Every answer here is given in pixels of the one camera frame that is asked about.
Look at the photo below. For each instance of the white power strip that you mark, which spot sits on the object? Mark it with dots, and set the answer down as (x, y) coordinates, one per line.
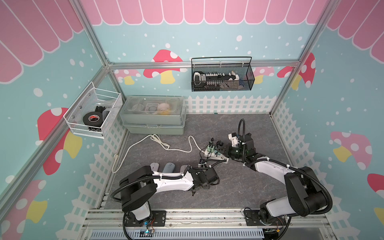
(212, 154)

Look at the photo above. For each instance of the lilac wireless mouse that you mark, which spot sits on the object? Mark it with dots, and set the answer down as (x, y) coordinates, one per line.
(154, 167)

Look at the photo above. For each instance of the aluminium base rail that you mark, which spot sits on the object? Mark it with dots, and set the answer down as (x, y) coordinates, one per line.
(203, 224)

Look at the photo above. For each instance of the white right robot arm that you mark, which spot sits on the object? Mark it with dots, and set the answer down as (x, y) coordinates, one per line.
(306, 195)

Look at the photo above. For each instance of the light blue wireless mouse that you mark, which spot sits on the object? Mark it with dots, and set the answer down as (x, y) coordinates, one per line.
(169, 168)

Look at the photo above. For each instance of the black tape roll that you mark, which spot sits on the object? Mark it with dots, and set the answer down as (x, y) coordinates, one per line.
(93, 119)

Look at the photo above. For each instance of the green USB charger plug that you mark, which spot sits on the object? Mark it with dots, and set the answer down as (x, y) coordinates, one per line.
(211, 147)

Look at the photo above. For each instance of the white pink wireless mouse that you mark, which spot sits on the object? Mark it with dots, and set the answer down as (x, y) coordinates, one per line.
(183, 168)

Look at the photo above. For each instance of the black wire mesh basket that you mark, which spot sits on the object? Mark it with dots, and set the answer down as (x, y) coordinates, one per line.
(222, 74)

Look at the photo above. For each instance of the green plastic storage box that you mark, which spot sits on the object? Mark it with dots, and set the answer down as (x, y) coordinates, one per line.
(154, 115)

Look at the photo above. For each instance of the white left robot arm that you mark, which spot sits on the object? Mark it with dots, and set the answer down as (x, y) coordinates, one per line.
(135, 190)

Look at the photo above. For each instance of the white wire basket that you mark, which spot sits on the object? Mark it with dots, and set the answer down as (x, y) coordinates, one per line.
(93, 99)

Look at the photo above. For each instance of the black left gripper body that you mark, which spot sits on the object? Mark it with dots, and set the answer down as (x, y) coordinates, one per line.
(207, 186)

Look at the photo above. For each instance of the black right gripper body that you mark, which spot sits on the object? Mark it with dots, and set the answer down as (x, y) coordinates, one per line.
(234, 153)

